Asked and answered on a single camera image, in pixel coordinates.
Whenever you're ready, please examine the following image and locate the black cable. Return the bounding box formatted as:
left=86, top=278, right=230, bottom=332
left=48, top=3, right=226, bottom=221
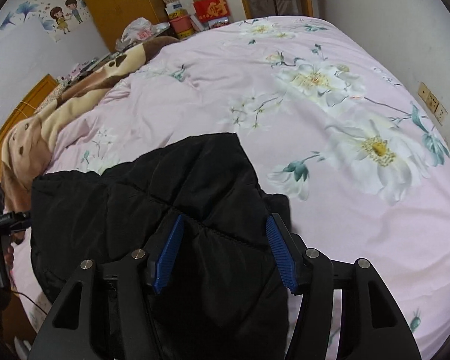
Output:
left=11, top=290, right=51, bottom=316

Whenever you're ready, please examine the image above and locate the cartoon couple wall sticker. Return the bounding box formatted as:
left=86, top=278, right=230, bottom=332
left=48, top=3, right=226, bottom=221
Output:
left=0, top=0, right=89, bottom=44

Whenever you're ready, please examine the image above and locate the wooden headboard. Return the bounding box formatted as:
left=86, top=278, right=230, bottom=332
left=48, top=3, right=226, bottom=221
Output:
left=0, top=74, right=59, bottom=181

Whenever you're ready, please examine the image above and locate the brown dog printed blanket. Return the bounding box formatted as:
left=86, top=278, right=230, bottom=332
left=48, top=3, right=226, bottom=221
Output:
left=0, top=35, right=181, bottom=214

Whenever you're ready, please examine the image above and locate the wooden wardrobe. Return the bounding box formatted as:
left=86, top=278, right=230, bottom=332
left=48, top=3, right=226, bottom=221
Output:
left=74, top=0, right=164, bottom=51

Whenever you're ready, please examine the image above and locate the person's left hand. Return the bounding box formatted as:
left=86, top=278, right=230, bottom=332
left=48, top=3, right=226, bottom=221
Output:
left=7, top=232, right=26, bottom=267

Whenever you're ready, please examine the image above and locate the beige wall socket strip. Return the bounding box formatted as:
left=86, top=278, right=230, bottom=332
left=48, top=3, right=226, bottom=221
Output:
left=418, top=82, right=449, bottom=124

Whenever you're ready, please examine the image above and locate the red gift box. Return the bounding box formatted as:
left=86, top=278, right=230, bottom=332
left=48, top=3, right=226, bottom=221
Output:
left=193, top=0, right=231, bottom=23

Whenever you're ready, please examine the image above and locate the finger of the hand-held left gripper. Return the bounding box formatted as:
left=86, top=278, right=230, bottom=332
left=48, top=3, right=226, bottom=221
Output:
left=13, top=212, right=32, bottom=231

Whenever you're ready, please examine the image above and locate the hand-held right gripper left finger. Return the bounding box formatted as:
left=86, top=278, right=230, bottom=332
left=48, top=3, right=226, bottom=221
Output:
left=30, top=214, right=184, bottom=360

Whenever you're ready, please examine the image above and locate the pink floral bedsheet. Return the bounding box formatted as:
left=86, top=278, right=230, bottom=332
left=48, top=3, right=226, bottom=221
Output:
left=7, top=16, right=450, bottom=360

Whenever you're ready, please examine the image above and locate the white plastic bag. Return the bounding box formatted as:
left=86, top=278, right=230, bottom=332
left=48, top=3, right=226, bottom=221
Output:
left=121, top=17, right=154, bottom=44

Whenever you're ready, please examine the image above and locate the black puffer jacket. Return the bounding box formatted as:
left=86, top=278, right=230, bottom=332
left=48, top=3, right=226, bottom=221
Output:
left=30, top=132, right=304, bottom=360

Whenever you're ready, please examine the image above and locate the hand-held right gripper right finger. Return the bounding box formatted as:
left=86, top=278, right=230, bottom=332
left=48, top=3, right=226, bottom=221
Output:
left=265, top=213, right=422, bottom=360

